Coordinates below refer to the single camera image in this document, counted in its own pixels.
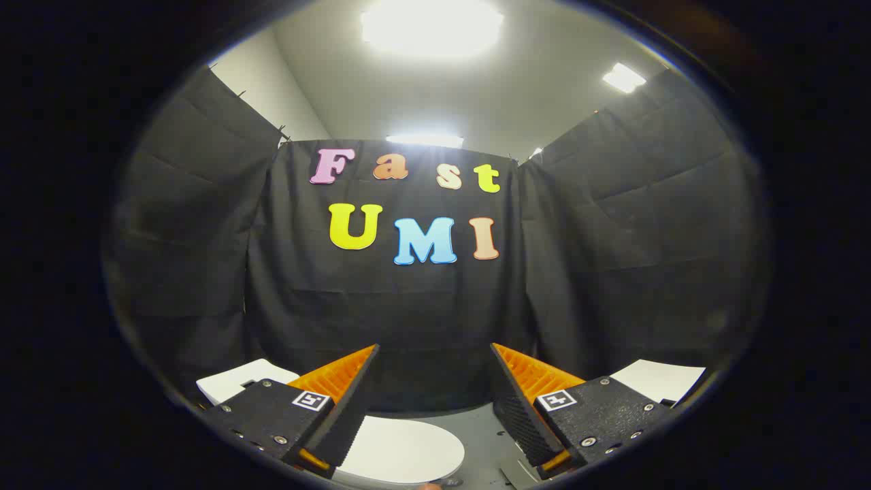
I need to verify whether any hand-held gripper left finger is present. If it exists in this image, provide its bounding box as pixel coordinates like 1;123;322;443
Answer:
201;344;380;479

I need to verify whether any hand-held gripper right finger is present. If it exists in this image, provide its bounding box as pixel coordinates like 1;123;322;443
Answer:
490;343;673;480

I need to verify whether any white toilet lid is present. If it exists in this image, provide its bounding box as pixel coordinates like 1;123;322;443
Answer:
335;416;466;488

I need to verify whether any white toilet tank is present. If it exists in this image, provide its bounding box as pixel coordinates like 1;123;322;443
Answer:
196;358;301;406

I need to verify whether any black backdrop cloth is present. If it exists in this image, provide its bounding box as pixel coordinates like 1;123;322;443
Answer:
102;66;770;413

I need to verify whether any long ceiling light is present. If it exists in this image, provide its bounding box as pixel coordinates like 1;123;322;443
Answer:
385;133;465;148

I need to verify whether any small ceiling light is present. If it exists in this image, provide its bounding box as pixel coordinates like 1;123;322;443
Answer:
602;62;647;95

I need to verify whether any large ceiling light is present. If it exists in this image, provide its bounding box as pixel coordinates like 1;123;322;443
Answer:
359;0;506;59

